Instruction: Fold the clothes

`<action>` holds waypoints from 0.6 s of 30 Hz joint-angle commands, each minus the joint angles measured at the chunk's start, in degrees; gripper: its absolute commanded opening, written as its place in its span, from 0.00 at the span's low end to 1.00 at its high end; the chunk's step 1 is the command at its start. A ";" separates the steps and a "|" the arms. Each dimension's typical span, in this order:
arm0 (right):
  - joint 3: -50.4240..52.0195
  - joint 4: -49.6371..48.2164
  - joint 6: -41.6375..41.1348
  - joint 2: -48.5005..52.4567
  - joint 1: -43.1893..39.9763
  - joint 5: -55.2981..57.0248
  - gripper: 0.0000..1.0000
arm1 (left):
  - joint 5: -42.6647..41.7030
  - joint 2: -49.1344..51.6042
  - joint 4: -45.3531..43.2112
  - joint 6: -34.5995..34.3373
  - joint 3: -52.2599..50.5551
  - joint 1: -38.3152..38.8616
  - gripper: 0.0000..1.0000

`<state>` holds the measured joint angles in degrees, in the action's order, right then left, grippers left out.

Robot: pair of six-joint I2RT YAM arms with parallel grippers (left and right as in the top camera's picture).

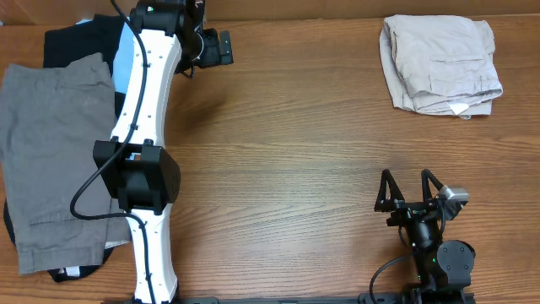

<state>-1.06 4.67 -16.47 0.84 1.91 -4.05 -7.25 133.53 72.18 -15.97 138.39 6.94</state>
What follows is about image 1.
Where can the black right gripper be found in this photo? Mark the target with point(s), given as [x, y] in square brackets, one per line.
[409, 212]

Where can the black and blue shirt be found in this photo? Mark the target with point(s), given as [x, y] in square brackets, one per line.
[102, 35]

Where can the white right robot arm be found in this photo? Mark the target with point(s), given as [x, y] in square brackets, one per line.
[443, 267]

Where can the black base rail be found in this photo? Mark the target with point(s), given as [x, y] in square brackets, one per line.
[295, 299]

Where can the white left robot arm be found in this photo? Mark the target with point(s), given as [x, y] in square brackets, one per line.
[169, 39]

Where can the grey shorts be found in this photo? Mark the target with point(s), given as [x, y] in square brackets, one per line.
[50, 120]

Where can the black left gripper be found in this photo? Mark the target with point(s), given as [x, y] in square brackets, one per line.
[213, 56]

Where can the beige khaki shorts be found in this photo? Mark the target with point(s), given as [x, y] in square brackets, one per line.
[440, 65]

